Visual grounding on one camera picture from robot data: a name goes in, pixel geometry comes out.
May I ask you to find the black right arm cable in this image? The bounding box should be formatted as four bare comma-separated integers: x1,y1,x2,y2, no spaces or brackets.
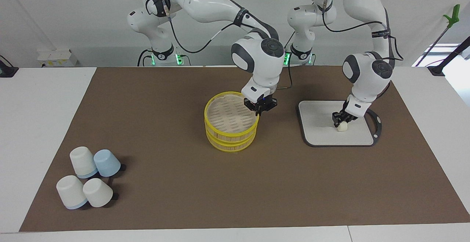
145,0,293,90

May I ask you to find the white cutting board grey rim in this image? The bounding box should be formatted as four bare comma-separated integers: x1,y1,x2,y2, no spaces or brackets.
297,100,382,147

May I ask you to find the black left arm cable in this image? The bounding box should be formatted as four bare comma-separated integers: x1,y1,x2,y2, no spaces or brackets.
310,0,404,61

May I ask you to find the black table clamp mount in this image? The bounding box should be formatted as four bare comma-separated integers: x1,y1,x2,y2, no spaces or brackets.
0,55,19,78

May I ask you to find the light blue plastic cup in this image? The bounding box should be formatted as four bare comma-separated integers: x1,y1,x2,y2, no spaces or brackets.
93,149,121,177

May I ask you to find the black stand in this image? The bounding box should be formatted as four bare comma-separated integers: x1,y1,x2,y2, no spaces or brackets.
428,36,470,76

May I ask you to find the black base cable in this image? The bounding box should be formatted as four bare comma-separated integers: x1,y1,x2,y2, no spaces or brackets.
283,31,296,66
137,48,152,67

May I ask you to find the green plastic clamp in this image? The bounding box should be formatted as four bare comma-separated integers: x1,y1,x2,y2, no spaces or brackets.
443,4,460,28

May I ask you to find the yellow rimmed bamboo steamer tier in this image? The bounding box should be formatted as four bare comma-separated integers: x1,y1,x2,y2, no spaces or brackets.
204,91,260,142
206,127,257,153

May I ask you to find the brown table mat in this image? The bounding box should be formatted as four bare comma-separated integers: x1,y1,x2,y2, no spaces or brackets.
19,66,470,232

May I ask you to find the white perforated steamer liner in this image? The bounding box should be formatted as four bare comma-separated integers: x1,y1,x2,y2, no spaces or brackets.
207,94,257,132

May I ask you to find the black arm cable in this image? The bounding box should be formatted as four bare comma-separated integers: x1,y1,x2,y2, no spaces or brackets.
310,0,404,61
145,0,293,90

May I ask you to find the thin metal rod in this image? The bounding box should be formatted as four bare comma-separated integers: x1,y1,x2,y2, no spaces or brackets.
414,25,450,67

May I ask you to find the white plastic cup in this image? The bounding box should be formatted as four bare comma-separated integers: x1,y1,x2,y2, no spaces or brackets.
69,146,99,179
83,178,113,208
56,175,88,210

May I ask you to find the white power strip box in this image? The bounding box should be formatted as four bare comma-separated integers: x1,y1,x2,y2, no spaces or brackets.
37,49,78,67

